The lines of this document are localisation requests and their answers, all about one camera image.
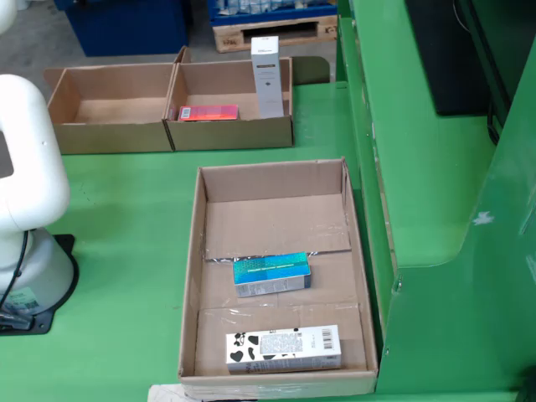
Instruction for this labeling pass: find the copper carton with white end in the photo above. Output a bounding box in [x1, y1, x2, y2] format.
[178, 104, 241, 123]

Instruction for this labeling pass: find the brown cardboard box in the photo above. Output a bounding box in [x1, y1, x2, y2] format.
[162, 45, 294, 152]
[43, 62, 177, 155]

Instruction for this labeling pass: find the shallow cardboard tray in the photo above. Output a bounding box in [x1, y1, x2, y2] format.
[178, 157, 380, 399]

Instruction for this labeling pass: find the teal holographic carton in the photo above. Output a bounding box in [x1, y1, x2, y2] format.
[232, 250, 312, 298]

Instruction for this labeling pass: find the tall white carton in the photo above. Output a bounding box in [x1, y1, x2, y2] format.
[250, 35, 286, 120]

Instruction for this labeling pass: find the white cow print carton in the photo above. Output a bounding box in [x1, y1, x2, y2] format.
[224, 324, 343, 375]

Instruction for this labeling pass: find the green metal cabinet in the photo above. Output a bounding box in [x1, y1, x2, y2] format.
[334, 0, 536, 402]

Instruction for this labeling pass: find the wooden pallet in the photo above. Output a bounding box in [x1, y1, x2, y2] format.
[212, 15, 338, 54]

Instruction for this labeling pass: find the blue cage with white plastic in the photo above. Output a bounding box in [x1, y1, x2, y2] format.
[207, 0, 338, 23]

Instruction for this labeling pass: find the white paper sheet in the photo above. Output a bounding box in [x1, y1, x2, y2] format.
[147, 384, 252, 402]

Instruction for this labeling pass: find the blue plastic bin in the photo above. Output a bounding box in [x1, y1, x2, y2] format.
[53, 0, 189, 58]

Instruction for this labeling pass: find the black flat panel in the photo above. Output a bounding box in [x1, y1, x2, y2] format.
[404, 0, 511, 116]

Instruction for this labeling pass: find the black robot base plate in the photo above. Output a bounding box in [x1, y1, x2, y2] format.
[0, 233, 80, 336]

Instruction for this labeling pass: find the black cabinet cable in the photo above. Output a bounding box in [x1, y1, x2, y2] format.
[485, 102, 503, 146]

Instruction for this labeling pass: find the long black cable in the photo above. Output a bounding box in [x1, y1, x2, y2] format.
[0, 229, 30, 307]

